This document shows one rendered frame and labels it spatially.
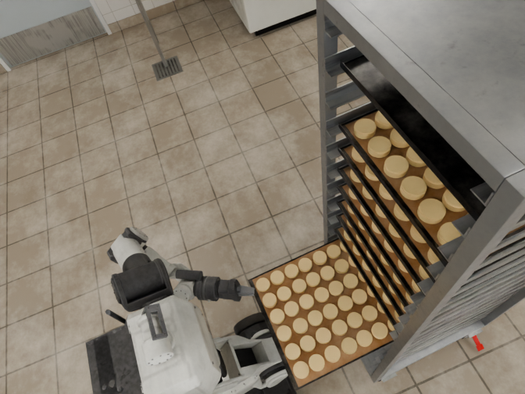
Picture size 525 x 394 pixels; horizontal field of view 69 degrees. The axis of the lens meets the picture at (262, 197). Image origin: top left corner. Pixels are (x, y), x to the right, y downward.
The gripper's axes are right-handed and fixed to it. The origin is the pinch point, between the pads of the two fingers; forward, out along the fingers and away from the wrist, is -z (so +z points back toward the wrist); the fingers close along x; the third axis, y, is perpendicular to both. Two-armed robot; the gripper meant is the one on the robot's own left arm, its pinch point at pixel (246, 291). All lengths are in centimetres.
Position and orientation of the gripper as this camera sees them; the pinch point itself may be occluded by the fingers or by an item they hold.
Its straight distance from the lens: 143.4
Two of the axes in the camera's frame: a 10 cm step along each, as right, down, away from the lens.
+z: -9.8, -0.2, 2.0
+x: -1.6, -5.2, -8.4
